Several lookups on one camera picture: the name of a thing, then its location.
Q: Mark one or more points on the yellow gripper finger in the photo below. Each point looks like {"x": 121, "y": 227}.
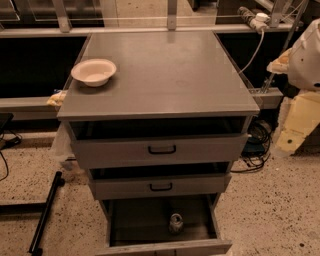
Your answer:
{"x": 298, "y": 117}
{"x": 281, "y": 64}

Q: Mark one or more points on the silver 7up can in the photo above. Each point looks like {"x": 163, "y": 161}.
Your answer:
{"x": 175, "y": 224}

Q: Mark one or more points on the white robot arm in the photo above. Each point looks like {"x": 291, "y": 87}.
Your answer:
{"x": 304, "y": 64}

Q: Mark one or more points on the grey drawer cabinet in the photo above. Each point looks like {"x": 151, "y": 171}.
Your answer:
{"x": 161, "y": 75}

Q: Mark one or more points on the top grey drawer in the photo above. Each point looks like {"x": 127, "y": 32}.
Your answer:
{"x": 146, "y": 142}

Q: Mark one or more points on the grey drawer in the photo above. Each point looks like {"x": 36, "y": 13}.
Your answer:
{"x": 139, "y": 227}
{"x": 159, "y": 181}
{"x": 146, "y": 142}

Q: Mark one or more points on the middle grey drawer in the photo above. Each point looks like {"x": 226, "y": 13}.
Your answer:
{"x": 159, "y": 181}

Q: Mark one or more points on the bottom grey drawer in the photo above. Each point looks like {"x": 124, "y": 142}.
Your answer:
{"x": 139, "y": 227}

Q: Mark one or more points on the white power strip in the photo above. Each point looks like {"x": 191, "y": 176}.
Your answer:
{"x": 257, "y": 22}

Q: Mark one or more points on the white paper bowl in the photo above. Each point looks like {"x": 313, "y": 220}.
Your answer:
{"x": 94, "y": 72}

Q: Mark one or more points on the yellow sponge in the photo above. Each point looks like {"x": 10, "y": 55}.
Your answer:
{"x": 57, "y": 99}

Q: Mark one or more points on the clear plastic bag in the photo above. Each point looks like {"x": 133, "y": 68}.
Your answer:
{"x": 61, "y": 148}

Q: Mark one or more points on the black metal floor stand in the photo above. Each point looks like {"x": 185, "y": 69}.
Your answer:
{"x": 43, "y": 208}

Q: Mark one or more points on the grey metal rail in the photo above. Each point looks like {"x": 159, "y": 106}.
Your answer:
{"x": 36, "y": 108}

